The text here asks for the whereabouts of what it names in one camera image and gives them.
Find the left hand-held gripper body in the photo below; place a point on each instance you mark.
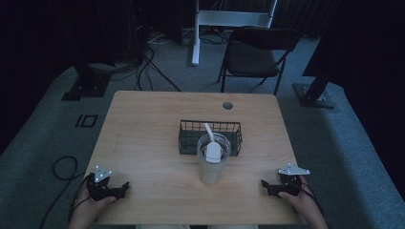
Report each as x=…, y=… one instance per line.
x=98, y=186

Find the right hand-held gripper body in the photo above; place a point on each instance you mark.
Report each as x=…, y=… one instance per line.
x=290, y=181

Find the person's right hand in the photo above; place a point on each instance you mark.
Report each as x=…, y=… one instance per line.
x=301, y=203

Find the person's left hand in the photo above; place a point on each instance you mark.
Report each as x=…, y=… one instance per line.
x=87, y=208

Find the clear plastic cup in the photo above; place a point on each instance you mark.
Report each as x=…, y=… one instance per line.
x=212, y=168

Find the white plastic spoon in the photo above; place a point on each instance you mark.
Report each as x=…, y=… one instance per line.
x=212, y=152

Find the black stand base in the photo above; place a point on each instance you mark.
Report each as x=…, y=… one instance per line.
x=87, y=86
x=313, y=93

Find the black folding chair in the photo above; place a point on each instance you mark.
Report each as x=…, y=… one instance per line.
x=251, y=58

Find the white desk frame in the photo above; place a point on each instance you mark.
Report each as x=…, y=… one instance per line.
x=229, y=18

